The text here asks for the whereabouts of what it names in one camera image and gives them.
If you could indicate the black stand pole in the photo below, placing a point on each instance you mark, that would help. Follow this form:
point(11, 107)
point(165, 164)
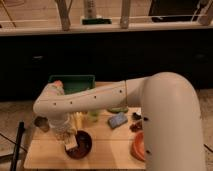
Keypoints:
point(17, 146)

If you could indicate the black monitor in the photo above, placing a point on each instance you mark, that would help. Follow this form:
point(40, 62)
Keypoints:
point(173, 10)

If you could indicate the yellow corn toy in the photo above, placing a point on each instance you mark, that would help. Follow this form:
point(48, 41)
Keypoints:
point(78, 120)

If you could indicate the blue sponge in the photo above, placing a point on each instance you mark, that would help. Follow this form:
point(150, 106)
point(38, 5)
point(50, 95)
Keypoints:
point(117, 120)

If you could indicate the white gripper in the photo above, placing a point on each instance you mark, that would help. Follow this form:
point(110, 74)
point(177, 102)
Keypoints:
point(63, 129)

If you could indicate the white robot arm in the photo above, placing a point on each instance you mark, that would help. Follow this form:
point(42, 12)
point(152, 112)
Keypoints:
point(172, 124)

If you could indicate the white eraser block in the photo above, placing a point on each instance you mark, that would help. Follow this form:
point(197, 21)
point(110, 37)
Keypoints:
point(70, 144)

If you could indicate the small black toy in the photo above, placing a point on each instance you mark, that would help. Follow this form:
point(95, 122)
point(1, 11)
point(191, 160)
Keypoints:
point(136, 116)

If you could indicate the green round lid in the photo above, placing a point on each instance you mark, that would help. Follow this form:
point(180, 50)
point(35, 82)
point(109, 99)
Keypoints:
point(118, 110)

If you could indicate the orange fruit toy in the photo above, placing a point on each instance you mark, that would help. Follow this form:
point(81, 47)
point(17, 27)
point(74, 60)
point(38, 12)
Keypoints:
point(58, 83)

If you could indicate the small metal cup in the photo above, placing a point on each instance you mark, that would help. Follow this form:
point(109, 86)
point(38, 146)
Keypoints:
point(42, 123)

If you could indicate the green cup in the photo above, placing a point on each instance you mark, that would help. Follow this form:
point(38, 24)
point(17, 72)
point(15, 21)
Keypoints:
point(93, 116)

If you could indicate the green plastic tray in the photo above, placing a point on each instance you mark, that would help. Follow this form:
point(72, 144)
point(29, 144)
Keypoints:
point(74, 83)

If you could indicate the brown grape bunch toy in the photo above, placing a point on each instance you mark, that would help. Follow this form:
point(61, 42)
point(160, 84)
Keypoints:
point(135, 127)

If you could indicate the orange bowl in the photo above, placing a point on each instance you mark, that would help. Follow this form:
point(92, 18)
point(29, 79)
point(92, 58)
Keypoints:
point(137, 147)

